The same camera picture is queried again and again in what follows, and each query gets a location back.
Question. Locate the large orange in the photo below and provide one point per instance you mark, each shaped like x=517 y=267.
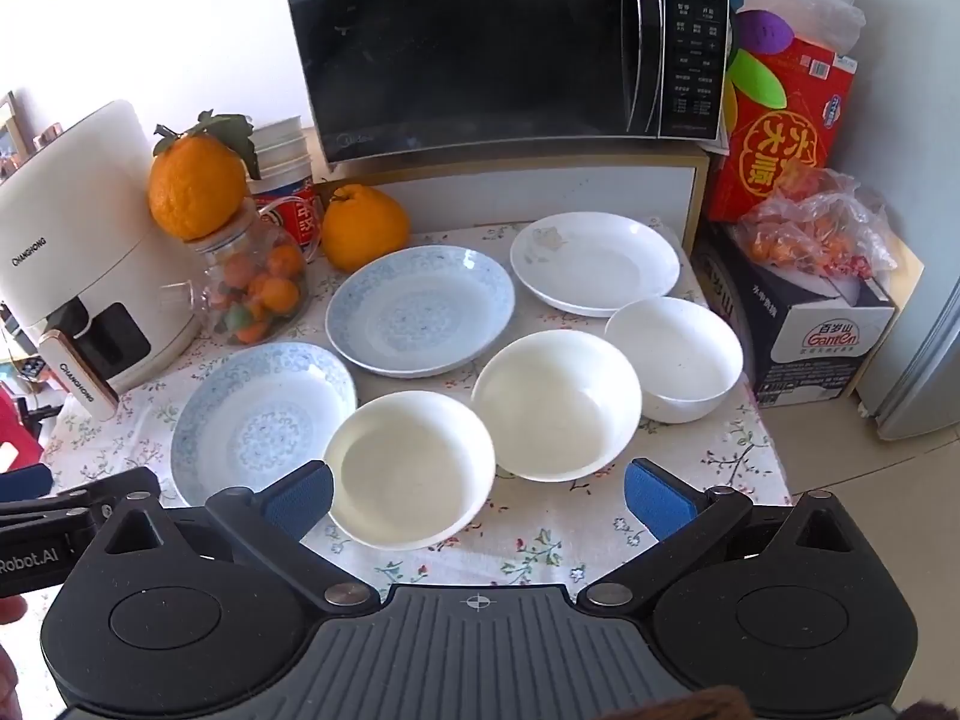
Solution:
x=364 y=229

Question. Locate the plastic bag of small oranges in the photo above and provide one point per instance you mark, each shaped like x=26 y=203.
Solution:
x=810 y=232

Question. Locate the floral tablecloth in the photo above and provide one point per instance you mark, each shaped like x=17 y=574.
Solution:
x=540 y=532

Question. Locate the stack of white cups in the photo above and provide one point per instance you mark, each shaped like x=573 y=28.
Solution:
x=281 y=150

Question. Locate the glass jar of small oranges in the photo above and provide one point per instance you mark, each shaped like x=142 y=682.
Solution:
x=255 y=292

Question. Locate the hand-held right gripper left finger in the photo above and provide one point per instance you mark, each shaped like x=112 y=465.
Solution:
x=300 y=499

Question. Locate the cream bowl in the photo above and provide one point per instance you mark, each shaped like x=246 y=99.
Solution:
x=555 y=397
x=409 y=465

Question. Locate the red gift box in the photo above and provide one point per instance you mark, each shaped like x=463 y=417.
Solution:
x=780 y=150

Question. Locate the purple and green toy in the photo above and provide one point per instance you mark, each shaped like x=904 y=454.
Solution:
x=759 y=75

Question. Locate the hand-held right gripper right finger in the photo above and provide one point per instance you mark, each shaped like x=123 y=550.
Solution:
x=660 y=499

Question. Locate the white bowl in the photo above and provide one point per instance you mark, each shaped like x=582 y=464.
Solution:
x=675 y=360

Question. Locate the black microwave oven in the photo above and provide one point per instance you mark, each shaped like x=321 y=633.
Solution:
x=465 y=52

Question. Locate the grey refrigerator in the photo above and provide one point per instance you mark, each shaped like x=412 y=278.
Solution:
x=922 y=352

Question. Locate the black cardboard box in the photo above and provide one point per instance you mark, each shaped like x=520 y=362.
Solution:
x=810 y=345

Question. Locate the white flower print plate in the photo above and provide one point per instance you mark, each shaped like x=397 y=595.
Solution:
x=600 y=262

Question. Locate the red and white cup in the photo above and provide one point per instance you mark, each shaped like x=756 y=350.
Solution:
x=296 y=214

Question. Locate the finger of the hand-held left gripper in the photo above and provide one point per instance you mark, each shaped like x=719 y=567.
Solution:
x=22 y=478
x=82 y=499

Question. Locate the blue patterned plate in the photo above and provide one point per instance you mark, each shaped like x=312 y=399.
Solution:
x=255 y=427
x=420 y=311

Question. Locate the red plastic chair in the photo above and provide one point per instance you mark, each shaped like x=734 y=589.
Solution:
x=19 y=435

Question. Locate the wooden picture frame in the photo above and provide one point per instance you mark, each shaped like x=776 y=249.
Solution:
x=9 y=124

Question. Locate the orange with green leaves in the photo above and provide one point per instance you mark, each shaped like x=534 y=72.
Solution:
x=195 y=187

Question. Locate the white air fryer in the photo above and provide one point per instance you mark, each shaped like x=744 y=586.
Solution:
x=75 y=240

